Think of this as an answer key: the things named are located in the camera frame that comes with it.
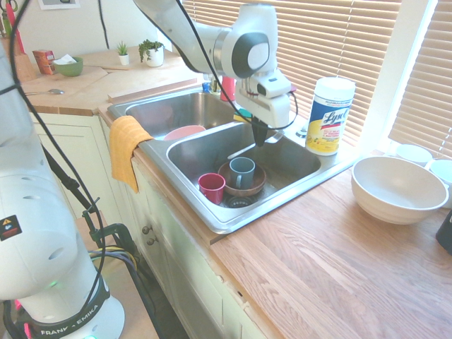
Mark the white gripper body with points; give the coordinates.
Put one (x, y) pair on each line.
(272, 111)

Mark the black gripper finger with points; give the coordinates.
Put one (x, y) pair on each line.
(263, 136)
(256, 132)

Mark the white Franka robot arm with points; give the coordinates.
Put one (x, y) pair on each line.
(254, 21)

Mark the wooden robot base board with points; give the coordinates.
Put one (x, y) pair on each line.
(118, 280)

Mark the stainless steel double sink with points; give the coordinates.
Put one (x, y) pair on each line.
(300, 166)

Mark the sink drain strainer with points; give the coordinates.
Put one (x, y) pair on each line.
(240, 203)

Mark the yellow green sponge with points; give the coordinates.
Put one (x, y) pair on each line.
(242, 114)

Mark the chrome faucet base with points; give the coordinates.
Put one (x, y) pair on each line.
(302, 132)

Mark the grey mug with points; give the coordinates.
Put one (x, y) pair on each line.
(244, 174)

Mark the red bottle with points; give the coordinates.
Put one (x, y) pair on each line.
(229, 88)

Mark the Lysol wipes canister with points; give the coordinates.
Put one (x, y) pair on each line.
(328, 120)

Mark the brown wooden bowl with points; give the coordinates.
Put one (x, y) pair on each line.
(243, 192)

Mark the blue capped soap bottle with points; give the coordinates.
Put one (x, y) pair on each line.
(210, 87)

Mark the pink plate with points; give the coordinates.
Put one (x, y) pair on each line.
(182, 133)

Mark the red plastic cup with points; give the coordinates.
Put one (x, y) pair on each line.
(212, 192)

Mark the trailing potted plant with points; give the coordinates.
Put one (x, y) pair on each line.
(153, 58)

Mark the orange dish cloth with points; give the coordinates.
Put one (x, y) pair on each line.
(123, 148)

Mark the large cream bowl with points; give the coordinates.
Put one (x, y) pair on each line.
(388, 187)

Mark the brass cabinet knob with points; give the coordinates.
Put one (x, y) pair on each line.
(152, 241)
(146, 230)

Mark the white ceramic cup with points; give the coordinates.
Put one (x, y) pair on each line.
(413, 153)

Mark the small spiky potted plant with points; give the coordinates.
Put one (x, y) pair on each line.
(123, 56)

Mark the narrow wooden window blind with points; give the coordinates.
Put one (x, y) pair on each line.
(427, 88)

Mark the green metal clamp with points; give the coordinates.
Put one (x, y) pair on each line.
(106, 231)

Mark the small white bowls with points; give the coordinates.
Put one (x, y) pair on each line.
(443, 173)

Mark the green bowl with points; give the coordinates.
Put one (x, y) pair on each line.
(70, 70)

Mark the silver metal spoon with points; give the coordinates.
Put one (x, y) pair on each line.
(56, 91)

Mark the white crumpled paper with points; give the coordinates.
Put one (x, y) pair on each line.
(65, 60)

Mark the black container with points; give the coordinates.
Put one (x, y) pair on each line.
(445, 233)

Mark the orange cardboard box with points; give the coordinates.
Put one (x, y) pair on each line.
(42, 61)

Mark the white framed picture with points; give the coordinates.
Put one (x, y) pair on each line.
(58, 4)

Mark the wooden knife block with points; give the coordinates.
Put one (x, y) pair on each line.
(26, 69)

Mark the black camera stand pole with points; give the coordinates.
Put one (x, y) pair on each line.
(67, 180)

